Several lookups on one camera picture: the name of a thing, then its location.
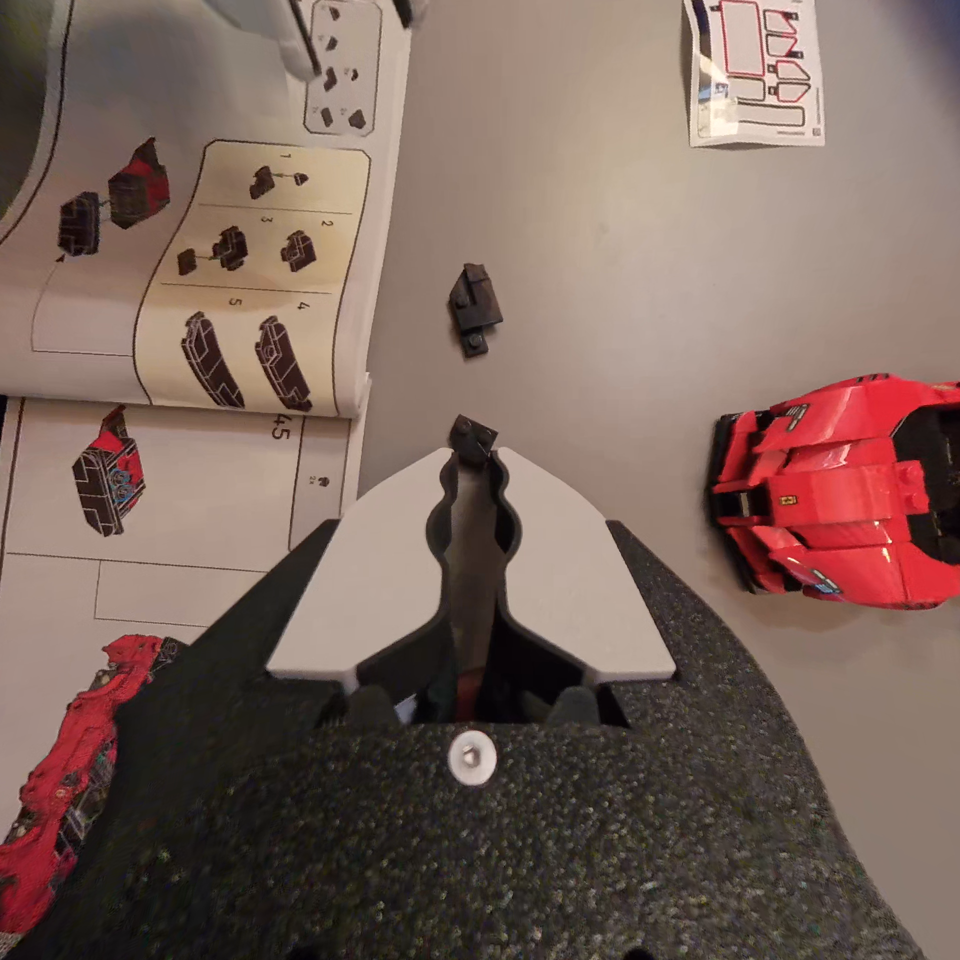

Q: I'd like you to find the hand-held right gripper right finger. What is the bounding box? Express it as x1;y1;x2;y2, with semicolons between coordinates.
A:
489;446;678;687

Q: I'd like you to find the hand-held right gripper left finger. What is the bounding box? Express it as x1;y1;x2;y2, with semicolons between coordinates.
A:
264;446;460;689

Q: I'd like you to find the small black lego plate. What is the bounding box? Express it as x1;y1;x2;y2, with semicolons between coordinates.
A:
450;414;500;470

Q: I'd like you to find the black lego slope brick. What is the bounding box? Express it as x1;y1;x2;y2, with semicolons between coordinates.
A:
447;262;504;359

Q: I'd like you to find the lego instruction booklet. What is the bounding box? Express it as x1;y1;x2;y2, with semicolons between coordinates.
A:
0;0;414;939

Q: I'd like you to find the red lego car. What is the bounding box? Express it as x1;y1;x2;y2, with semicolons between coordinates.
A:
708;372;960;610

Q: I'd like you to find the white sticker sheet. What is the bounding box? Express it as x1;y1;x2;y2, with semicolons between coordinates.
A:
682;0;826;149

